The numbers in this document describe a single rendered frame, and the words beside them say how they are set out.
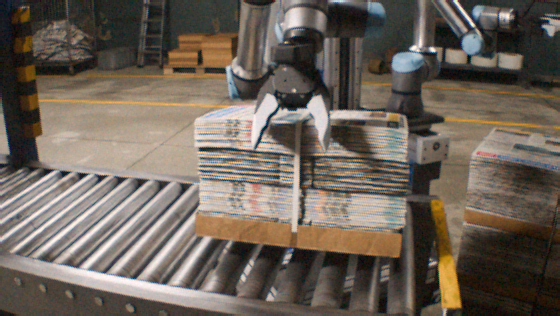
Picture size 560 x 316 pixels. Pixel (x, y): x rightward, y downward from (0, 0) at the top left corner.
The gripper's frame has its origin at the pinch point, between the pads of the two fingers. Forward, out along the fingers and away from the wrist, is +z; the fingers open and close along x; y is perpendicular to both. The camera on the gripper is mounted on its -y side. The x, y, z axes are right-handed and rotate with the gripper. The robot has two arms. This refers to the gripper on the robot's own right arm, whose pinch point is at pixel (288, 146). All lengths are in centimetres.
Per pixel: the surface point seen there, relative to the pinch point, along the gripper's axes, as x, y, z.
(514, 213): -54, 76, -5
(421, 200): -24, 47, -2
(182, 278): 19.0, 10.8, 22.3
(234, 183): 11.4, 10.2, 4.3
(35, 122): 103, 56, -21
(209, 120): 15.7, 4.8, -5.5
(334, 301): -8.2, 11.6, 23.1
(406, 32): -28, 617, -381
